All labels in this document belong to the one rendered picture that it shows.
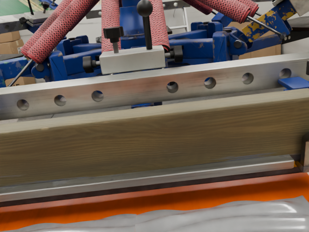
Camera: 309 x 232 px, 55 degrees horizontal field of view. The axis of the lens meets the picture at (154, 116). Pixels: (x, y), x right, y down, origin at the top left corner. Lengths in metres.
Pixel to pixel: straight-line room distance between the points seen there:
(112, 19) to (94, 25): 3.66
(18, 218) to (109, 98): 0.26
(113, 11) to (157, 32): 0.15
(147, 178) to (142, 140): 0.04
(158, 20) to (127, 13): 0.31
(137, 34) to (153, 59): 0.49
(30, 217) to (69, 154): 0.09
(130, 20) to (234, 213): 0.86
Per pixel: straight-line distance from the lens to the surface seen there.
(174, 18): 4.45
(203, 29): 1.32
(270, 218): 0.32
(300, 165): 0.36
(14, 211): 0.40
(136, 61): 0.58
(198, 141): 0.32
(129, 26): 1.08
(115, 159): 0.32
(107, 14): 0.85
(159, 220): 0.31
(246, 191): 0.36
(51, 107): 0.57
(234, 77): 0.55
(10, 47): 4.34
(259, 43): 1.56
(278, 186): 0.37
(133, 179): 0.32
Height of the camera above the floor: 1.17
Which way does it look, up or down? 22 degrees down
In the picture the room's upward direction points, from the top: 7 degrees counter-clockwise
